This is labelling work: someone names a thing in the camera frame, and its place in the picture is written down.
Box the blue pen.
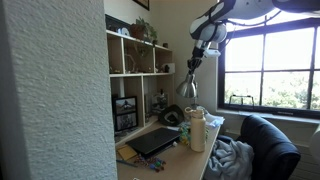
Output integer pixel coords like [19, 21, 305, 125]
[115, 159, 138, 168]

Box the black framed mountain photo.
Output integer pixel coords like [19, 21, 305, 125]
[112, 95, 139, 116]

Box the white card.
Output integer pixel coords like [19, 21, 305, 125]
[163, 62, 176, 74]

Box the light blue blanket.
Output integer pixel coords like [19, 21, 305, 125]
[203, 139, 255, 180]

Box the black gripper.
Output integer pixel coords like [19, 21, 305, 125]
[186, 40, 210, 75]

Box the black gold poster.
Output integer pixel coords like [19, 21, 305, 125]
[105, 14, 133, 34]

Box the potted green plant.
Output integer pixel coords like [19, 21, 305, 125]
[129, 16, 158, 44]

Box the black laptop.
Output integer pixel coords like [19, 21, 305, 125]
[125, 127, 182, 158]

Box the colourful bead toy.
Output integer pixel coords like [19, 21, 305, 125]
[133, 153, 167, 173]

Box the silver desk lamp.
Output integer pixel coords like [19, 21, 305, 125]
[175, 71, 209, 114]

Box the dark framed wall picture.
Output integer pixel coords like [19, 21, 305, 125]
[132, 0, 151, 11]

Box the white horn sculpture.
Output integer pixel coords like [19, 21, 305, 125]
[124, 53, 138, 74]

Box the black framed group photo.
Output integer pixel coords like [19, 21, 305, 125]
[113, 111, 139, 133]

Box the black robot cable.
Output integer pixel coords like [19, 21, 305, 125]
[223, 8, 284, 51]

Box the white baseboard radiator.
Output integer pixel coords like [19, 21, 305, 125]
[289, 143, 320, 180]

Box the black microscope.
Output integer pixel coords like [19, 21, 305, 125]
[151, 89, 170, 116]

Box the black rounded bag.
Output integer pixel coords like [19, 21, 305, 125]
[157, 104, 185, 127]

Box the yellow notepad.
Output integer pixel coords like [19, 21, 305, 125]
[116, 144, 138, 162]

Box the wooden shelf hutch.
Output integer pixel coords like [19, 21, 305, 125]
[105, 29, 176, 148]

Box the green yellow lei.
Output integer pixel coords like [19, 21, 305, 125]
[178, 121, 193, 146]

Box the small white round ornament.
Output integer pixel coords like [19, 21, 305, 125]
[119, 27, 131, 37]

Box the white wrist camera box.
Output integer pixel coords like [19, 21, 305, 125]
[202, 48, 222, 59]

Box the black metal window bracket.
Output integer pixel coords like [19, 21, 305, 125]
[228, 94, 255, 107]

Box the black office chair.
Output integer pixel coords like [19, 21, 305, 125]
[218, 114, 302, 180]

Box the cream water bottle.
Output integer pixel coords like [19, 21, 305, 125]
[184, 106, 208, 153]

